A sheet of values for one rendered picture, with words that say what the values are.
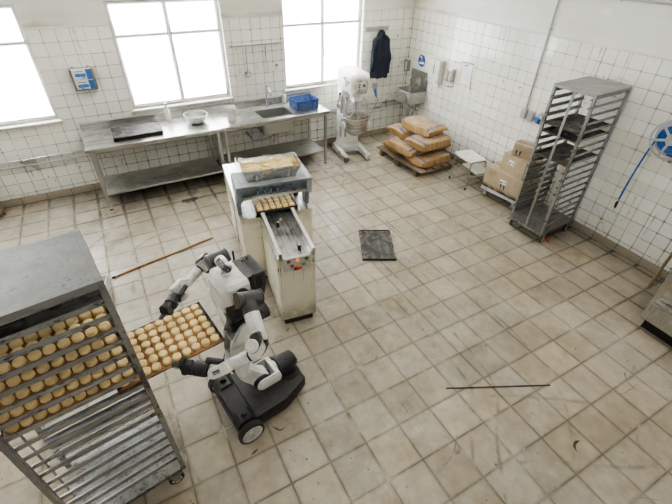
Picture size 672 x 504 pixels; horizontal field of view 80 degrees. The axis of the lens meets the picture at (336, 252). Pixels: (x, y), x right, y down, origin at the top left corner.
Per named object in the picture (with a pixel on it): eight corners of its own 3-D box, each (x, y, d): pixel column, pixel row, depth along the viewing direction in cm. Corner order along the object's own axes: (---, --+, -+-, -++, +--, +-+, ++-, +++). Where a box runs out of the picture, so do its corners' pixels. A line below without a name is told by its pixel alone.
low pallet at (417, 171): (375, 152, 718) (376, 146, 712) (410, 143, 752) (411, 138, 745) (419, 179, 638) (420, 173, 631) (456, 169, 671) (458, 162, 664)
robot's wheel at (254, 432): (264, 415, 300) (240, 424, 287) (267, 420, 297) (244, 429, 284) (258, 434, 308) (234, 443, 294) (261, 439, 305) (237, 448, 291)
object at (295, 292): (267, 281, 441) (259, 211, 387) (297, 274, 451) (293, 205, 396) (282, 327, 389) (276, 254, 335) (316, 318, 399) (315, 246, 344)
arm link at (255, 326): (274, 349, 225) (263, 312, 233) (266, 347, 213) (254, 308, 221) (256, 356, 227) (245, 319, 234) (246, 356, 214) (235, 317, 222)
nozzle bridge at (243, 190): (234, 203, 408) (229, 173, 388) (303, 192, 429) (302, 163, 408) (240, 220, 384) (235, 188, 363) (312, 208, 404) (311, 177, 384)
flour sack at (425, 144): (421, 154, 622) (422, 144, 611) (403, 145, 649) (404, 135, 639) (453, 145, 654) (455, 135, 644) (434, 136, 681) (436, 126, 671)
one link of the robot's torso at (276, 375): (270, 363, 330) (268, 353, 322) (282, 380, 317) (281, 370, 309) (247, 376, 320) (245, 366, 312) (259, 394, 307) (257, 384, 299)
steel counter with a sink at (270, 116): (108, 212, 546) (73, 123, 471) (103, 189, 594) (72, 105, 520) (329, 163, 679) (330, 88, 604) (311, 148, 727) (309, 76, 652)
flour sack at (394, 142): (383, 145, 687) (384, 135, 676) (402, 140, 705) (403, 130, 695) (411, 160, 639) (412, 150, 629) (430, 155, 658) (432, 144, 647)
